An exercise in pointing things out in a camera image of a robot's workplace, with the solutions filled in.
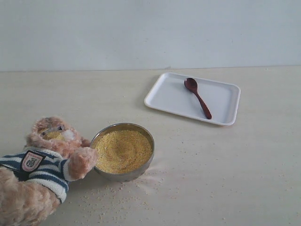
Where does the dark brown wooden spoon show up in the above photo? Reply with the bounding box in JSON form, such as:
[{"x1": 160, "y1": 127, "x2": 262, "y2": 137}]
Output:
[{"x1": 184, "y1": 78, "x2": 212, "y2": 120}]

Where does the tan plush teddy bear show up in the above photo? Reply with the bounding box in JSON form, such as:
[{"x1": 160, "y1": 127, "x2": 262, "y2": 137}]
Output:
[{"x1": 0, "y1": 116, "x2": 98, "y2": 226}]

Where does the steel bowl of yellow grain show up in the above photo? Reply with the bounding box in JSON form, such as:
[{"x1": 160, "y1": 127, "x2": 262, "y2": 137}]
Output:
[{"x1": 90, "y1": 123, "x2": 155, "y2": 183}]

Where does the white rectangular foam tray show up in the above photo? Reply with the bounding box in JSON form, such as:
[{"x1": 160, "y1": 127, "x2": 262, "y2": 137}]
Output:
[{"x1": 144, "y1": 72, "x2": 241, "y2": 126}]

